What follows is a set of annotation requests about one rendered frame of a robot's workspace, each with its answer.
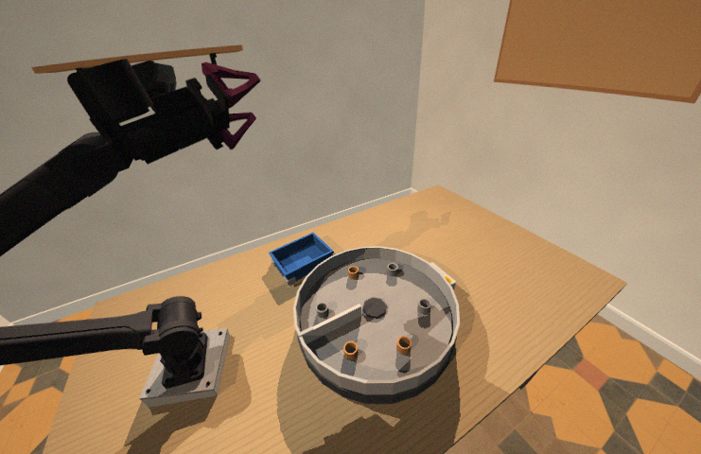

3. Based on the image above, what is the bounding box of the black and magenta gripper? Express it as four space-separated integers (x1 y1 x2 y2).
156 62 260 149

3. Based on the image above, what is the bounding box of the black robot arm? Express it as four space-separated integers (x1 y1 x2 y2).
0 59 207 389

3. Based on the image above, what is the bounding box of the blue crate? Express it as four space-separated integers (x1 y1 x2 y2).
269 233 334 285

